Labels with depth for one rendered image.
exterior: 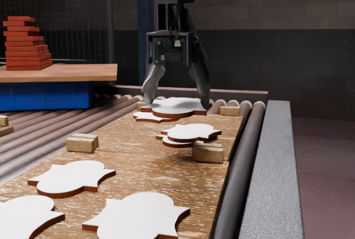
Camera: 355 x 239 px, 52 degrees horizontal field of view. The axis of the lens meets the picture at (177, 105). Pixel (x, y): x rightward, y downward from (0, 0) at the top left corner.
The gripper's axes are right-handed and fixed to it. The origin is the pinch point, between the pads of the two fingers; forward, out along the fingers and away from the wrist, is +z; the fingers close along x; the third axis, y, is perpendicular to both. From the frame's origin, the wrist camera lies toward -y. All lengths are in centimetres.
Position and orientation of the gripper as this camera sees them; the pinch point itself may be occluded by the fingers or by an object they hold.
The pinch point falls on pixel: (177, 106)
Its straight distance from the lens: 68.3
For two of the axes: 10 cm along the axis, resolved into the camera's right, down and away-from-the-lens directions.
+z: 0.1, 9.7, 2.3
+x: 9.8, 0.5, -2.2
